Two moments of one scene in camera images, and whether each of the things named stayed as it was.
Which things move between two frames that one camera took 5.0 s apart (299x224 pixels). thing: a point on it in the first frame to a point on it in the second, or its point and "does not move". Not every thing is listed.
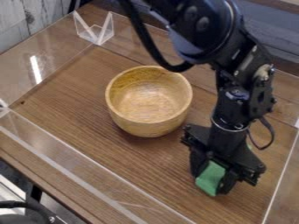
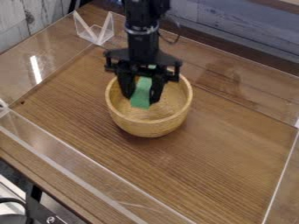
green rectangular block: (210, 178) to (140, 100)
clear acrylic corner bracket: (96, 34) does not move
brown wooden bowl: (148, 99) does not move
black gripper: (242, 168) to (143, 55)
